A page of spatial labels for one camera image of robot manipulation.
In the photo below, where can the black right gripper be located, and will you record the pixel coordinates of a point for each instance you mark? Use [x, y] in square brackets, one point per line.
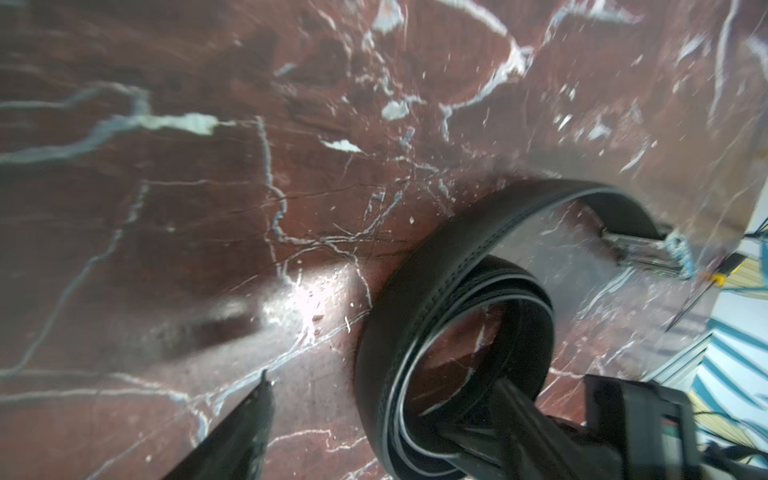
[641, 430]

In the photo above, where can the yellow black screwdriver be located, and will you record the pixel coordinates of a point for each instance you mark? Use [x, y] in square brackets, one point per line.
[716, 279]

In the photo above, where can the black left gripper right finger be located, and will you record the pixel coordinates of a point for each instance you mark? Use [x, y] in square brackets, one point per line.
[534, 445]

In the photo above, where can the long black leather belt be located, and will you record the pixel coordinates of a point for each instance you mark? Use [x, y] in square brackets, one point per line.
[454, 272]

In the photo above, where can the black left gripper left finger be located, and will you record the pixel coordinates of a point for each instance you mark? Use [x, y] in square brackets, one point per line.
[236, 448]

